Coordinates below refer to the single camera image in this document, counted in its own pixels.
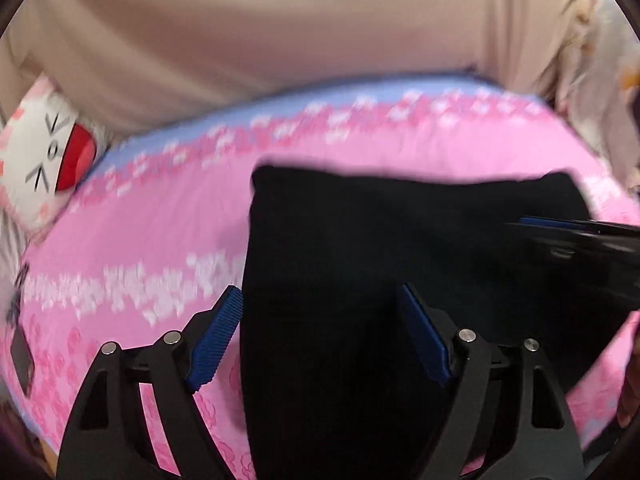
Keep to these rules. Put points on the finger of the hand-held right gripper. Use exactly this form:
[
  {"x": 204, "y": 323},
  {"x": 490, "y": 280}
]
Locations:
[
  {"x": 555, "y": 222},
  {"x": 590, "y": 265}
]

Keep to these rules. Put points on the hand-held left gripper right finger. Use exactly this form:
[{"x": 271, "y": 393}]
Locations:
[{"x": 425, "y": 340}]

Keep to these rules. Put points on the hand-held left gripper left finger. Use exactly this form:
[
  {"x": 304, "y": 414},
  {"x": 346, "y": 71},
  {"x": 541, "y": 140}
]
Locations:
[{"x": 215, "y": 340}]

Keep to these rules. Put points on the black pants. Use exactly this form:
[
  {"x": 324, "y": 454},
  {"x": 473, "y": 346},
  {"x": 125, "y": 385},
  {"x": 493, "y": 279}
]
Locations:
[{"x": 340, "y": 260}]

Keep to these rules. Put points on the pink rose bedsheet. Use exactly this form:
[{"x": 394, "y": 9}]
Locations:
[{"x": 150, "y": 220}]

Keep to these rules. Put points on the pale floral blanket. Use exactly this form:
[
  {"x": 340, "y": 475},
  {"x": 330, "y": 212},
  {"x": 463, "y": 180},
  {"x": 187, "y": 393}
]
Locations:
[{"x": 605, "y": 85}]

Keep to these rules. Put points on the white fluffy cloth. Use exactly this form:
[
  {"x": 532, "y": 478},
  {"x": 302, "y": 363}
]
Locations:
[{"x": 10, "y": 240}]

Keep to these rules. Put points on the white cartoon face pillow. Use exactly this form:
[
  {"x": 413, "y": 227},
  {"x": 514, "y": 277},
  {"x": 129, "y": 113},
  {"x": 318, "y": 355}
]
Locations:
[{"x": 35, "y": 150}]

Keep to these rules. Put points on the beige padded headboard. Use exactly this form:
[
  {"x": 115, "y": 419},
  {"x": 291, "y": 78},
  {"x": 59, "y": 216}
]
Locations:
[{"x": 300, "y": 25}]

